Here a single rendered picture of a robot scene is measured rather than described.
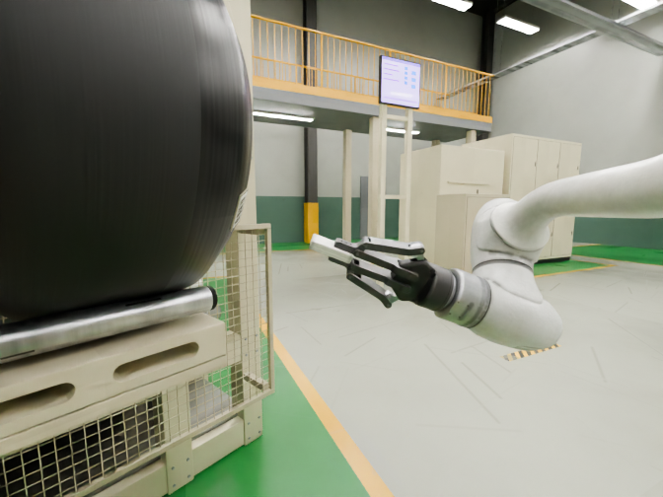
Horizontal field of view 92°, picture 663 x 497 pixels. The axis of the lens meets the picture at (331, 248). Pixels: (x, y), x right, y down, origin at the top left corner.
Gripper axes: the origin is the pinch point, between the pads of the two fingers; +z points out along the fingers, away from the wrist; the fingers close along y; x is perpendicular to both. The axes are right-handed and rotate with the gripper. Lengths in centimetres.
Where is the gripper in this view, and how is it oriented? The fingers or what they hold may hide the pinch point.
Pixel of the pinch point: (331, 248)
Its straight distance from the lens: 51.6
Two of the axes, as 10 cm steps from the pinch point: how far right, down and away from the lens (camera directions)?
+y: -3.7, 8.2, 4.3
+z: -9.3, -3.5, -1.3
